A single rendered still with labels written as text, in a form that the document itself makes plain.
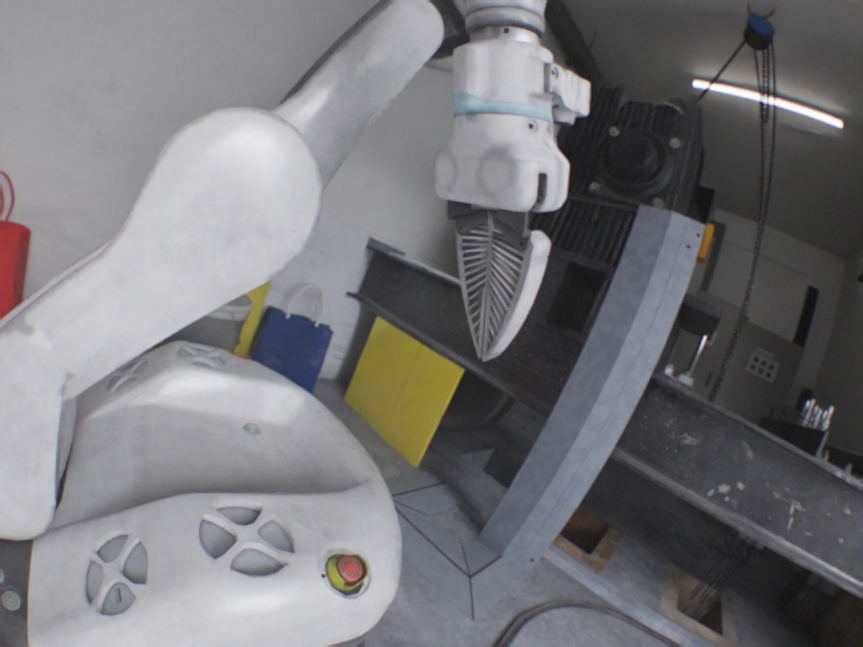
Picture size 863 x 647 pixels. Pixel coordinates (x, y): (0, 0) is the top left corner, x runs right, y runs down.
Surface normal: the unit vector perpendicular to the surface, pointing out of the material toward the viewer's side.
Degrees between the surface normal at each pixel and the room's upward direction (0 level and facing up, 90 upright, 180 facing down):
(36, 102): 90
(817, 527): 90
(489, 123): 115
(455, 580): 10
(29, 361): 86
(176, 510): 31
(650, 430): 90
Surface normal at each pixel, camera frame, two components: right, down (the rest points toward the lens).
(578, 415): -0.69, -0.22
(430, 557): 0.29, -0.93
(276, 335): 0.54, 0.29
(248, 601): 0.71, -0.35
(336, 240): 0.67, 0.37
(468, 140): -0.77, 0.37
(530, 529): -0.46, -0.10
